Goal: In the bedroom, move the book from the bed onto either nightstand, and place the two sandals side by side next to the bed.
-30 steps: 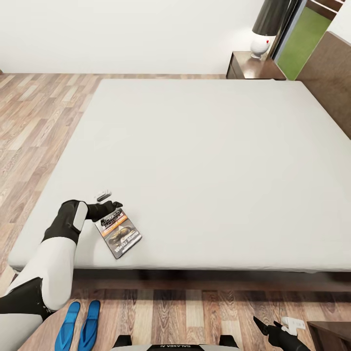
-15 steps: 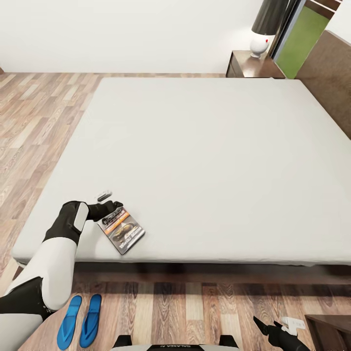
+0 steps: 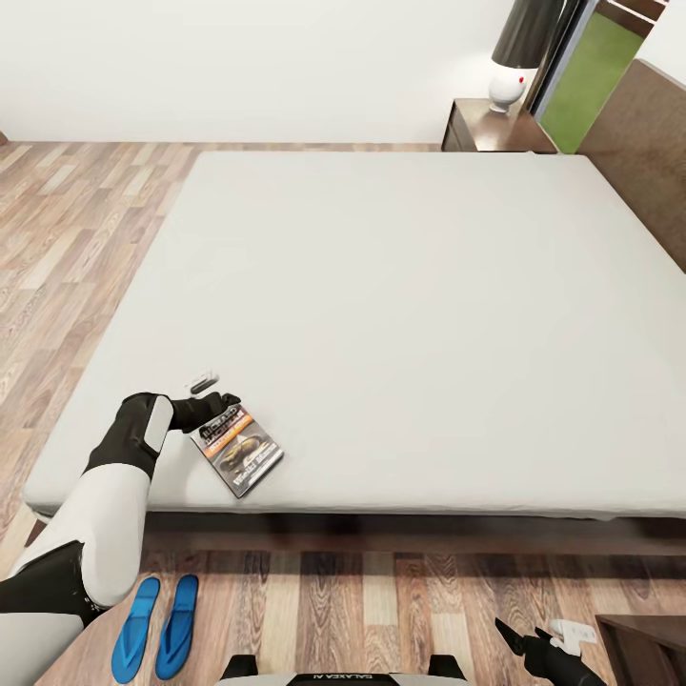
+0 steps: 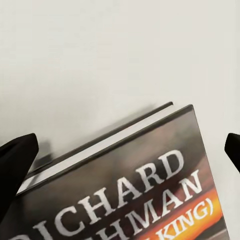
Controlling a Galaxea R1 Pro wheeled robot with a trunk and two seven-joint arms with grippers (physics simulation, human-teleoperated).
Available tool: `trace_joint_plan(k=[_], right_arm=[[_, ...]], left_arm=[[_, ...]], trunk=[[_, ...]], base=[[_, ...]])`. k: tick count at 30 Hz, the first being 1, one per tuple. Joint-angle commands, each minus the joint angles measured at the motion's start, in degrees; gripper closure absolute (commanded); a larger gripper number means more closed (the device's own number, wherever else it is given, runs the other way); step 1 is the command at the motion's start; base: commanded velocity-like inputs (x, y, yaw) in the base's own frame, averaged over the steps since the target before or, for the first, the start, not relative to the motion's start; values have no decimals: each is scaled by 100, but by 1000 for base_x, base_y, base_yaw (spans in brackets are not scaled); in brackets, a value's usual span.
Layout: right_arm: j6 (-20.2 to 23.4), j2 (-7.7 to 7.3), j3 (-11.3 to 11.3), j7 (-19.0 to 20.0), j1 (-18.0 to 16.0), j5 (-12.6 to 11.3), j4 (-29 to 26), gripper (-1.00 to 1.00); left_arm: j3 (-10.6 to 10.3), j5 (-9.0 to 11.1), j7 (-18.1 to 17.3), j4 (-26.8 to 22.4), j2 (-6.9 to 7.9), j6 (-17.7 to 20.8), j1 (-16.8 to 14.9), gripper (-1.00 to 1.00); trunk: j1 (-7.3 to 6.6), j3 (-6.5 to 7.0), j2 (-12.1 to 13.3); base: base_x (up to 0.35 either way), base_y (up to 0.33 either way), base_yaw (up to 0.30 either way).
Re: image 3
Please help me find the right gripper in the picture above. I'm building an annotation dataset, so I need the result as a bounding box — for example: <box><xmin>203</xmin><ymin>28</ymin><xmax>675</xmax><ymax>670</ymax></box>
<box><xmin>494</xmin><ymin>617</ymin><xmax>595</xmax><ymax>686</ymax></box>

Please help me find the sandal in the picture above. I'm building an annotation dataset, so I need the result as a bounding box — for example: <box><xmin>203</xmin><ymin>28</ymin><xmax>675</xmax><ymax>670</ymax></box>
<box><xmin>155</xmin><ymin>575</ymin><xmax>198</xmax><ymax>680</ymax></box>
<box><xmin>111</xmin><ymin>577</ymin><xmax>160</xmax><ymax>685</ymax></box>

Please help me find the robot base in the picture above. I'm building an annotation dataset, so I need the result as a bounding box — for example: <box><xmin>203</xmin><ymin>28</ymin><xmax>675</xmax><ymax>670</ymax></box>
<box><xmin>214</xmin><ymin>655</ymin><xmax>472</xmax><ymax>686</ymax></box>

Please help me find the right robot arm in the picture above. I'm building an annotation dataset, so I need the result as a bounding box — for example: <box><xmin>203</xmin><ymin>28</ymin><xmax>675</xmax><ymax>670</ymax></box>
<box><xmin>494</xmin><ymin>617</ymin><xmax>607</xmax><ymax>686</ymax></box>

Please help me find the hardback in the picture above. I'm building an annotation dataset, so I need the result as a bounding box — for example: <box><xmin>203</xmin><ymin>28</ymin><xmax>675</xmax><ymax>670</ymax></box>
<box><xmin>190</xmin><ymin>403</ymin><xmax>285</xmax><ymax>499</ymax></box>

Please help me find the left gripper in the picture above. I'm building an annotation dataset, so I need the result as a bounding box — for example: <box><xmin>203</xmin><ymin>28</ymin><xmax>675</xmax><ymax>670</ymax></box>
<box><xmin>180</xmin><ymin>392</ymin><xmax>241</xmax><ymax>434</ymax></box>

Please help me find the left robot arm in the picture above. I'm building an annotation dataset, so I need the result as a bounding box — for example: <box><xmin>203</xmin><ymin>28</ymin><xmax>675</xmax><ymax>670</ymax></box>
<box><xmin>0</xmin><ymin>371</ymin><xmax>241</xmax><ymax>686</ymax></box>

